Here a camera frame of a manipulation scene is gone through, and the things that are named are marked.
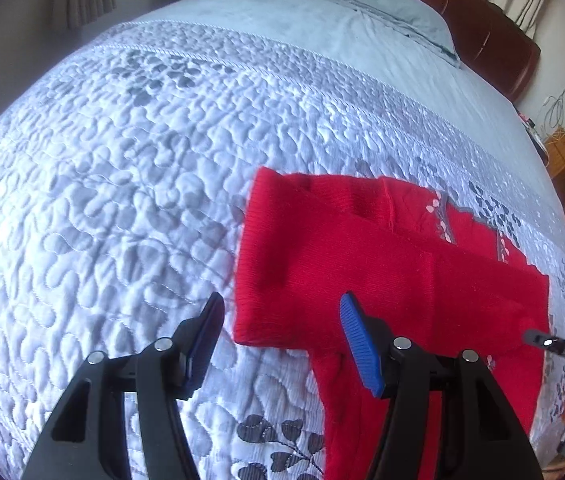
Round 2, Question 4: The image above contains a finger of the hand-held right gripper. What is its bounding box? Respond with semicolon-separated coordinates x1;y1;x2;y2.
522;329;564;354

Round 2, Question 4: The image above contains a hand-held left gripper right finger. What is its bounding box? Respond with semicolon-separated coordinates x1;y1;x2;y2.
339;291;544;480

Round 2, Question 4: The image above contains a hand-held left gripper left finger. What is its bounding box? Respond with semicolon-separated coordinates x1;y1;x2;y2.
21;291;226;480

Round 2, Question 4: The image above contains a red knit sweater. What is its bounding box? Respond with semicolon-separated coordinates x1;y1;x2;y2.
232;166;551;480

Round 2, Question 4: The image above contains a quilted leaf-print bedspread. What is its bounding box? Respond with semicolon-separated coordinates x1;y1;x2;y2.
0;20;565;480

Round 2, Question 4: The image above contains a brown leather headboard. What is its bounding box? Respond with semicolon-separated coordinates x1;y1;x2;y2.
322;0;542;107

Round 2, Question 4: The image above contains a light blue bed sheet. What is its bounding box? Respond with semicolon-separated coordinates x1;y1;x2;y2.
127;0;530;161

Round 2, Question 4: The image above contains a grey-blue pillow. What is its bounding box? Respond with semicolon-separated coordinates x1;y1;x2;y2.
291;0;463;69

